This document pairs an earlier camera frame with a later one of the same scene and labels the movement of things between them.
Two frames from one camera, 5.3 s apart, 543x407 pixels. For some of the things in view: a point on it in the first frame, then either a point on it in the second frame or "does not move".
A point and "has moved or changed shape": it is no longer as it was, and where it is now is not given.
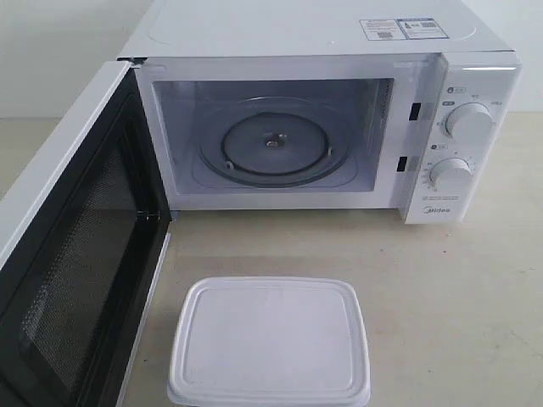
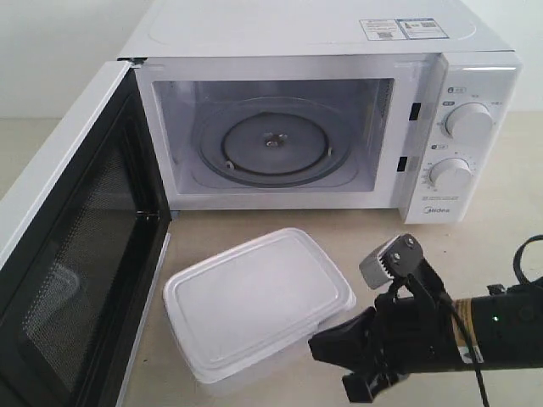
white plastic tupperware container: x=270 y=342 has moved or changed shape
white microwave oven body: x=282 y=105 does not move
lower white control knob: x=450 y=175 does not move
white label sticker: x=382 y=30 does not move
